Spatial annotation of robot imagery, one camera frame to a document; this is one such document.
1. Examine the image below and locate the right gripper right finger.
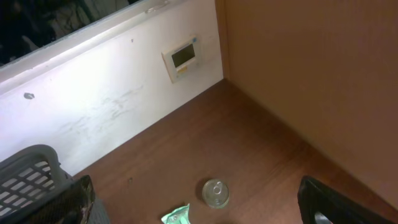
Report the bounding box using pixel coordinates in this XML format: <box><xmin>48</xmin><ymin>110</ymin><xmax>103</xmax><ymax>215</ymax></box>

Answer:
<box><xmin>297</xmin><ymin>175</ymin><xmax>394</xmax><ymax>224</ymax></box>

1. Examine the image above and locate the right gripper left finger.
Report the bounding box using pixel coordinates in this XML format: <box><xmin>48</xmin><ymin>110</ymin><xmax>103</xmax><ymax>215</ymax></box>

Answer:
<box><xmin>1</xmin><ymin>175</ymin><xmax>95</xmax><ymax>224</ymax></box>

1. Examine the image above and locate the teal white wipes pack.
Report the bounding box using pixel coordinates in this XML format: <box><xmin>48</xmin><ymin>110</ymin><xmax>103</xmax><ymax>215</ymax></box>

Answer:
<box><xmin>161</xmin><ymin>204</ymin><xmax>191</xmax><ymax>224</ymax></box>

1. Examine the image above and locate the grey plastic basket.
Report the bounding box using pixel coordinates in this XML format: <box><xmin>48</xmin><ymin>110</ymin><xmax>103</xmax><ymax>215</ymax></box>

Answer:
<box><xmin>1</xmin><ymin>144</ymin><xmax>110</xmax><ymax>224</ymax></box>

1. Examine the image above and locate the silver tin can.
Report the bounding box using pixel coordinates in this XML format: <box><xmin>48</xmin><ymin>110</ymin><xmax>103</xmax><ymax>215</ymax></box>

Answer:
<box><xmin>202</xmin><ymin>179</ymin><xmax>229</xmax><ymax>209</ymax></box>

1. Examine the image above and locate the white wall thermostat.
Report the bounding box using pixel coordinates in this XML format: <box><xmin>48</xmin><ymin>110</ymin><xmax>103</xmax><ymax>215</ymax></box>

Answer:
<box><xmin>162</xmin><ymin>35</ymin><xmax>202</xmax><ymax>83</ymax></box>

